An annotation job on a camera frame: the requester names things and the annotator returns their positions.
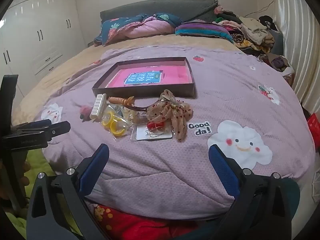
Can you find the red bag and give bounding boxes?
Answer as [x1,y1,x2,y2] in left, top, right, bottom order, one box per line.
[306,112,320,153]

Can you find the lilac cartoon print quilt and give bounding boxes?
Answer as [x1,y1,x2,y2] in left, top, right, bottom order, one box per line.
[32,45,316,220]

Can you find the brown headband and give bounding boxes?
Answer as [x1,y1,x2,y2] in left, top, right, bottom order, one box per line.
[124,99,163,112]

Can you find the red floral cloth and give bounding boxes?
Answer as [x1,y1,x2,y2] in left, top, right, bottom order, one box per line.
[85,200,201,240]

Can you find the orange spiral hair tie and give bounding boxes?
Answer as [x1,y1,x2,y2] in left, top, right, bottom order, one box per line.
[108,96,136,106]

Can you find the beige dotted bow hair tie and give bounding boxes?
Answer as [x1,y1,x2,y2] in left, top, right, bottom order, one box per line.
[146,89,194,141]

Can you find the white wardrobe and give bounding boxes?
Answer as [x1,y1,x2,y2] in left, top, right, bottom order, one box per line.
[0,0,87,86]

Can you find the dark teal cloth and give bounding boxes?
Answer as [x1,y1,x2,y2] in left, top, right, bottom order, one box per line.
[282,177,301,221]

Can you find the clear plastic case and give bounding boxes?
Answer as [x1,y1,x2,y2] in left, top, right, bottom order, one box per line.
[122,109,148,125]

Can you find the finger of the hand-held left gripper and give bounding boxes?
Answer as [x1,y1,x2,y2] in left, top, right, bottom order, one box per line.
[11,119,52,132]
[46,121,72,137]

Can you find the white wire basket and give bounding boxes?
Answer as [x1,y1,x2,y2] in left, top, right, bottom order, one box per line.
[311,167,320,201]

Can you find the striped pillow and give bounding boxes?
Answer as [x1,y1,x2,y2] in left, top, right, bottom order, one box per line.
[175,21,234,43]

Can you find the pink book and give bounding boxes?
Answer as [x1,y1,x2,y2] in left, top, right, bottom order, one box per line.
[105,65,192,89]

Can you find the white hair claw clip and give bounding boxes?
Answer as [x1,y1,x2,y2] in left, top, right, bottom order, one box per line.
[90,94,108,121]

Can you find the grey headboard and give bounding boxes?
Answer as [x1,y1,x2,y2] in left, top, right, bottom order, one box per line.
[100,0,219,24]

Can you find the green cloth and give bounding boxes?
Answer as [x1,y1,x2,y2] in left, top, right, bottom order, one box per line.
[5,150,83,240]

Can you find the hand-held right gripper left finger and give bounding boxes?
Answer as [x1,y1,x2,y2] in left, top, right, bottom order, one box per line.
[26,143,110,240]

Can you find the dark blue strawberry duvet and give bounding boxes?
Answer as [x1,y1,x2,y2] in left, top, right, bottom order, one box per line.
[93,12,183,46]

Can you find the white card with red ties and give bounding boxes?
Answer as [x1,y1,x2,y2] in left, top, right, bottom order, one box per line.
[130,122,174,141]

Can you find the wall cable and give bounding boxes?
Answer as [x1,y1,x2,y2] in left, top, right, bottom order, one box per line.
[246,0,274,17]

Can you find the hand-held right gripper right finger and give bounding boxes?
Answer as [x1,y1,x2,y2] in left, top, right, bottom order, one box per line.
[208,144,298,240]

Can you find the yellow rings in clear packet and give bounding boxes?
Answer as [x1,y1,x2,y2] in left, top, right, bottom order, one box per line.
[101,104,131,137]

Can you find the pile of clothes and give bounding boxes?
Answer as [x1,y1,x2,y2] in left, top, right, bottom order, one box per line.
[214,6,296,80]

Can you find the person's left hand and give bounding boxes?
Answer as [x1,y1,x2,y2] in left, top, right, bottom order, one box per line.
[21,162,31,187]

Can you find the white curtain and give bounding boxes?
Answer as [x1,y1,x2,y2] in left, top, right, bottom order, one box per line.
[271,0,320,116]

